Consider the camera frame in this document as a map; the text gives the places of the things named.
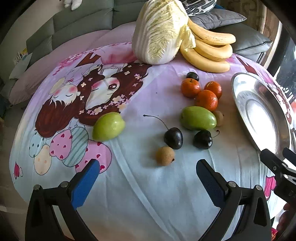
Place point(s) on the person's right hand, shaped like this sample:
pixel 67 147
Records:
pixel 285 229

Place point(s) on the top yellow banana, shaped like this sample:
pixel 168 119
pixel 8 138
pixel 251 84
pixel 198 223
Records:
pixel 210 37

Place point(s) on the yellow banana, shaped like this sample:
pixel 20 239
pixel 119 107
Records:
pixel 210 37
pixel 203 63
pixel 213 53

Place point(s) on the napa cabbage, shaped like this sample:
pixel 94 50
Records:
pixel 161 28

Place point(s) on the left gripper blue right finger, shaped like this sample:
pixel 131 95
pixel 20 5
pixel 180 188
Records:
pixel 213 182

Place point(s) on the cartoon printed tablecloth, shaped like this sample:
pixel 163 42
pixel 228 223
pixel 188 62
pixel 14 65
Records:
pixel 135 198

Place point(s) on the brown longan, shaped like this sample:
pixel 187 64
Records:
pixel 219 117
pixel 165 155

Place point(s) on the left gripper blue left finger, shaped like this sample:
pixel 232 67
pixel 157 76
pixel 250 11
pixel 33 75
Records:
pixel 82 183

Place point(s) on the grey quilted cushion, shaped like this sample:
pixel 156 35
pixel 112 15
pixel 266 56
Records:
pixel 217 18

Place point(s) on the grey white plush toy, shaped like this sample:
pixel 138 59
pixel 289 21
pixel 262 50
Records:
pixel 72 4

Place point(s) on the orange mandarin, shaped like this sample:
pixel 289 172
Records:
pixel 214 87
pixel 206 99
pixel 190 87

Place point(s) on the green jujube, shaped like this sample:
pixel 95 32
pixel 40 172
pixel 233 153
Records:
pixel 196 118
pixel 108 126

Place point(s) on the silver metal plate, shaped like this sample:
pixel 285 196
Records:
pixel 261 114

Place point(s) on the dark grey leather cushion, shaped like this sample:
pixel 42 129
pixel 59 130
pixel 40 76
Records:
pixel 249 43

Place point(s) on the dark cherry long stem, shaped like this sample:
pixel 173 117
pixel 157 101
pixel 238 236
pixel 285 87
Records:
pixel 173 137

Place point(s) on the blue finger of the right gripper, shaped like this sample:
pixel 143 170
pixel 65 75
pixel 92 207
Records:
pixel 272 162
pixel 289 155

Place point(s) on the middle yellow banana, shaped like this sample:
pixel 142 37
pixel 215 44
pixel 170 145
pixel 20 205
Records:
pixel 213 53

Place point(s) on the black white patterned cushion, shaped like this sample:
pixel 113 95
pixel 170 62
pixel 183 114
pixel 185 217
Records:
pixel 195 7

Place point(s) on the bottom yellow banana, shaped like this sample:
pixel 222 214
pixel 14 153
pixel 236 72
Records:
pixel 203 63

